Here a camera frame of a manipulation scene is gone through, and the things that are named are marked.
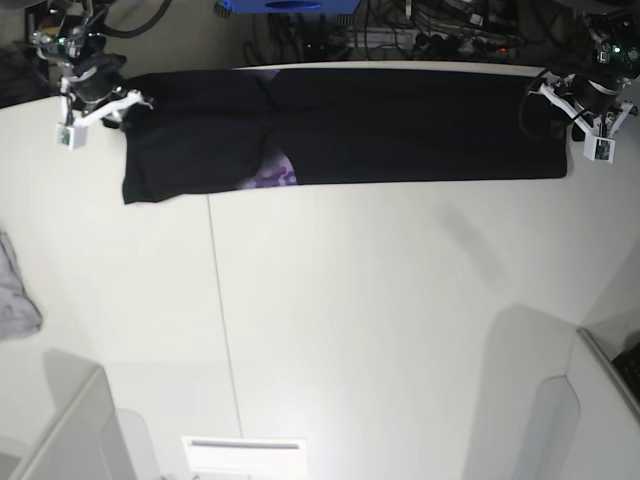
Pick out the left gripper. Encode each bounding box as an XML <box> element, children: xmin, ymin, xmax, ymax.
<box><xmin>527</xmin><ymin>72</ymin><xmax>636</xmax><ymax>138</ymax></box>

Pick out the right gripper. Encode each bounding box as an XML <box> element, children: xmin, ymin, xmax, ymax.
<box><xmin>60</xmin><ymin>53</ymin><xmax>153</xmax><ymax>128</ymax></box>

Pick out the black T-shirt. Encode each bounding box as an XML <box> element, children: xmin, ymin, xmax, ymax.
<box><xmin>122</xmin><ymin>68</ymin><xmax>569</xmax><ymax>204</ymax></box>

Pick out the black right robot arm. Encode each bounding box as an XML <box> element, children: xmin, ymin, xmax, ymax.
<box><xmin>30</xmin><ymin>1</ymin><xmax>171</xmax><ymax>134</ymax></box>

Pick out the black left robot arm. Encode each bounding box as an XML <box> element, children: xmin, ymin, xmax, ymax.
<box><xmin>527</xmin><ymin>1</ymin><xmax>639</xmax><ymax>141</ymax></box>

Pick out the blue box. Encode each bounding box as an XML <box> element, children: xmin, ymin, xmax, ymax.
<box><xmin>220</xmin><ymin>0</ymin><xmax>360</xmax><ymax>15</ymax></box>

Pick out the grey cloth at table edge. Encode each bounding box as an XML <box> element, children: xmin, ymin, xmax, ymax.
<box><xmin>1</xmin><ymin>232</ymin><xmax>43</xmax><ymax>341</ymax></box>

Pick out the black keyboard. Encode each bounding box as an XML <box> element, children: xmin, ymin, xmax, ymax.
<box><xmin>613</xmin><ymin>344</ymin><xmax>640</xmax><ymax>399</ymax></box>

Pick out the white right partition panel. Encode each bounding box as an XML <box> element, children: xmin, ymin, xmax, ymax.
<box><xmin>561</xmin><ymin>329</ymin><xmax>639</xmax><ymax>479</ymax></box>

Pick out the white partition panel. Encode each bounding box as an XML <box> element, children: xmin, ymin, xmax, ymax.
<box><xmin>561</xmin><ymin>329</ymin><xmax>639</xmax><ymax>479</ymax></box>
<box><xmin>9</xmin><ymin>366</ymin><xmax>137</xmax><ymax>479</ymax></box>

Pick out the white left partition panel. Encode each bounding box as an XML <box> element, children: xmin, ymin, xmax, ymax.
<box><xmin>9</xmin><ymin>366</ymin><xmax>137</xmax><ymax>479</ymax></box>

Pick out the white label plate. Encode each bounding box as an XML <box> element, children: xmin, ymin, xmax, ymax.
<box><xmin>182</xmin><ymin>436</ymin><xmax>308</xmax><ymax>478</ymax></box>

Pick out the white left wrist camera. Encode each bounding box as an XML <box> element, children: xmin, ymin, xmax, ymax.
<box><xmin>583</xmin><ymin>135</ymin><xmax>615</xmax><ymax>164</ymax></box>

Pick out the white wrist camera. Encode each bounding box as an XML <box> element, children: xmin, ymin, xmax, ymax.
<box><xmin>583</xmin><ymin>135</ymin><xmax>615</xmax><ymax>164</ymax></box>
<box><xmin>55</xmin><ymin>123</ymin><xmax>88</xmax><ymax>150</ymax></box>

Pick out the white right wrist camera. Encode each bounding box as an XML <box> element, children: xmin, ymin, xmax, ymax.
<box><xmin>55</xmin><ymin>123</ymin><xmax>88</xmax><ymax>150</ymax></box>

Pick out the power strip with cables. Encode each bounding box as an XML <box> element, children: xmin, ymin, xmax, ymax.
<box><xmin>345</xmin><ymin>27</ymin><xmax>518</xmax><ymax>57</ymax></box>

